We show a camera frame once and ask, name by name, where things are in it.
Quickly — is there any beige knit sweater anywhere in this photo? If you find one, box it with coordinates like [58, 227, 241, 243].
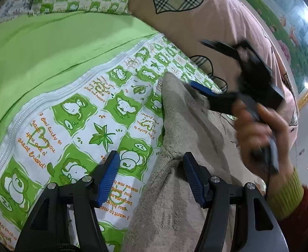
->
[123, 72, 268, 252]

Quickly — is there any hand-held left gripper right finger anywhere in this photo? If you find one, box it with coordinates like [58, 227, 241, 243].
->
[182, 152, 289, 252]

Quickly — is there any landscape wall mural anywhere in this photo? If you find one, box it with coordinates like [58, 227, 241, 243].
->
[219, 0, 308, 95]

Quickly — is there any green white cartoon print quilt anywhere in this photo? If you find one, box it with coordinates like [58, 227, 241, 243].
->
[0, 35, 226, 252]

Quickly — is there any plain green bed sheet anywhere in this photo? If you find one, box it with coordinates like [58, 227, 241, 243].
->
[0, 12, 160, 161]

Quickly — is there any person's right hand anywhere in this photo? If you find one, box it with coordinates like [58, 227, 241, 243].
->
[234, 101, 295, 187]

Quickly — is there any pink heart patterned pillow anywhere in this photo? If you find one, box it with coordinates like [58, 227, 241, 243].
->
[129, 0, 300, 137]

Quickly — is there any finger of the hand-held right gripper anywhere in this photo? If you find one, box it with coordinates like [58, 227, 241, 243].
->
[190, 81, 239, 114]
[201, 39, 244, 59]

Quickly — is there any person's right forearm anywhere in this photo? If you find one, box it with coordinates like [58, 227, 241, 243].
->
[265, 167, 308, 252]

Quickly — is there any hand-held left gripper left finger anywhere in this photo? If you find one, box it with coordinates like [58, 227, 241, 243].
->
[14, 151, 121, 252]

